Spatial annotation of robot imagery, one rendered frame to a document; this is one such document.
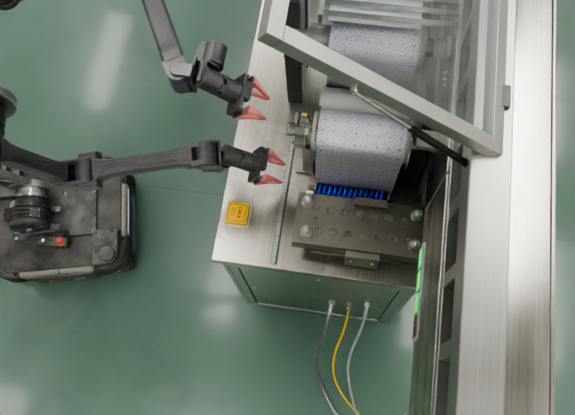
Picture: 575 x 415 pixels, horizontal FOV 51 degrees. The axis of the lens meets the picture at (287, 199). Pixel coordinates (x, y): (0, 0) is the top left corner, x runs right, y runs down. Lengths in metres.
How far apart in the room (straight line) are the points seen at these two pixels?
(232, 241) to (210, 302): 0.93
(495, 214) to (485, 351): 0.26
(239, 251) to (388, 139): 0.63
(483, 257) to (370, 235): 0.68
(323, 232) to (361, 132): 0.35
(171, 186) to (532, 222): 1.97
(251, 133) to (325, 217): 0.44
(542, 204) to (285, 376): 1.61
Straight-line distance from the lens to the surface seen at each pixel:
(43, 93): 3.47
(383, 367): 2.77
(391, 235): 1.80
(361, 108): 1.72
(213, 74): 1.50
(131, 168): 1.79
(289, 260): 1.90
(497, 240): 1.19
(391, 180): 1.76
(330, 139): 1.60
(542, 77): 1.62
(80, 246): 2.79
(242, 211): 1.93
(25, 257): 2.87
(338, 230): 1.79
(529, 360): 1.39
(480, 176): 1.22
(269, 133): 2.06
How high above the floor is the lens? 2.75
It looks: 70 degrees down
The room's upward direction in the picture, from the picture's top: 7 degrees counter-clockwise
